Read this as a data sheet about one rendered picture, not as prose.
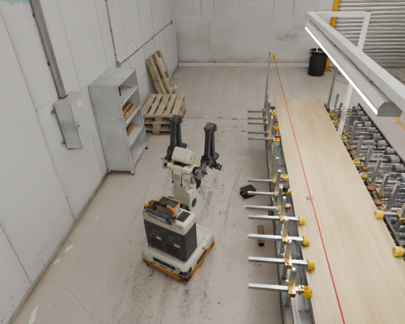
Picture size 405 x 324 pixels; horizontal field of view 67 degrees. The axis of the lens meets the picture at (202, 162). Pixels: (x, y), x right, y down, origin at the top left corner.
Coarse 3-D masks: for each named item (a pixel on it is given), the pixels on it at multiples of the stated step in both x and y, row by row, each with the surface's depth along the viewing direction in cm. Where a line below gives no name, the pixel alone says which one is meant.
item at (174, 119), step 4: (172, 116) 329; (176, 116) 328; (172, 120) 324; (176, 120) 325; (172, 124) 326; (176, 124) 329; (172, 128) 328; (172, 132) 330; (172, 136) 332; (172, 140) 333; (172, 144) 335; (168, 148) 341; (172, 148) 337; (172, 152) 337
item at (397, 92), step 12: (312, 12) 356; (324, 12) 355; (336, 12) 353; (348, 12) 352; (360, 12) 351; (324, 24) 291; (336, 36) 247; (360, 36) 367; (348, 48) 214; (360, 48) 371; (360, 60) 190; (372, 60) 188; (372, 72) 172; (384, 72) 169; (348, 84) 400; (384, 84) 156; (396, 84) 152; (348, 96) 404; (396, 96) 144
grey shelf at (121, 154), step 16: (96, 80) 460; (112, 80) 458; (128, 80) 525; (96, 96) 450; (112, 96) 447; (128, 96) 483; (96, 112) 465; (112, 112) 461; (112, 128) 476; (144, 128) 569; (112, 144) 492; (128, 144) 491; (144, 144) 582; (112, 160) 510; (128, 160) 506
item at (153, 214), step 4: (148, 208) 315; (148, 212) 306; (152, 212) 303; (156, 212) 302; (152, 216) 313; (156, 216) 305; (160, 216) 299; (164, 216) 298; (168, 216) 305; (172, 216) 302; (176, 216) 304; (160, 220) 314; (164, 220) 306; (168, 220) 302
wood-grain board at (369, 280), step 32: (288, 128) 453; (320, 128) 450; (288, 160) 382; (320, 160) 379; (320, 192) 328; (352, 192) 326; (320, 224) 289; (352, 224) 287; (384, 224) 286; (320, 256) 258; (352, 256) 257; (384, 256) 256; (320, 288) 233; (352, 288) 232; (384, 288) 232; (320, 320) 213; (352, 320) 212; (384, 320) 211
